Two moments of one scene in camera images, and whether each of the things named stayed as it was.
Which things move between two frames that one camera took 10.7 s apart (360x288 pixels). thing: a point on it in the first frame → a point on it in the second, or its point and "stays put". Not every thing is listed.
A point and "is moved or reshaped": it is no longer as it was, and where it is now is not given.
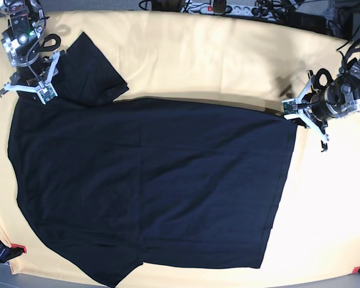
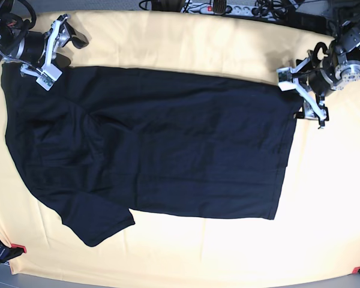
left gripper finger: x=8 y=87 → x=23 y=69
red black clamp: x=2 y=252 stays put
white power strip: x=264 y=10 stays put
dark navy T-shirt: x=111 y=185 is moved or reshaped
